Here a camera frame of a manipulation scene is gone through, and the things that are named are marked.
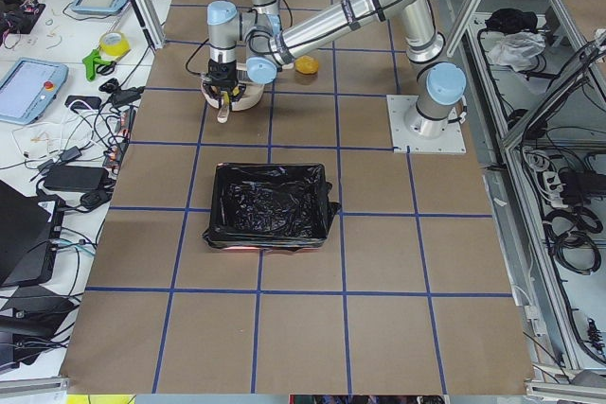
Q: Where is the orange toy lemon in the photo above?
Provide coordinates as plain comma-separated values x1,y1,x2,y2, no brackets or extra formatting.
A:
294,55,320,76

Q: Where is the green plastic clamp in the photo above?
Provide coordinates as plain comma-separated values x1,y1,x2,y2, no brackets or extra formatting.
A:
81,47,116,81

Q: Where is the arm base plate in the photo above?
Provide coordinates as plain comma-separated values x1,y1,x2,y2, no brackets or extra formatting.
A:
386,95,467,155

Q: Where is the yellow tape roll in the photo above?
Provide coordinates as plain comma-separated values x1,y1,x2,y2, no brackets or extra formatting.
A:
99,31,131,57

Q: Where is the black cable bundle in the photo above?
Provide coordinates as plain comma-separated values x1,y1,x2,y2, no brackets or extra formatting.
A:
542,209,602,277

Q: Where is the black laptop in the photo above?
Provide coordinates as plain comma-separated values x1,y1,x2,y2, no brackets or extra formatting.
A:
1,183,65,288

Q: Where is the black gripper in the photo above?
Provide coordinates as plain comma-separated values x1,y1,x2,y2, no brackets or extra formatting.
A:
201,60,245,102

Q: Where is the crumpled white cloth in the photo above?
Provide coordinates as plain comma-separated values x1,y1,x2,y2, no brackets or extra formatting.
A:
488,31,545,72

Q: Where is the black lined trash bin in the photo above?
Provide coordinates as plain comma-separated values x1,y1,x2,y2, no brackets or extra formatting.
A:
203,163,341,252

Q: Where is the black power adapter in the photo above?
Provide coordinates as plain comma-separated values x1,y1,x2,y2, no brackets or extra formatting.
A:
43,166,109,193

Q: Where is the blue teach pendant near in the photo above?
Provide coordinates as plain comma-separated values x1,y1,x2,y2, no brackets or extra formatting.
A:
0,58,69,125

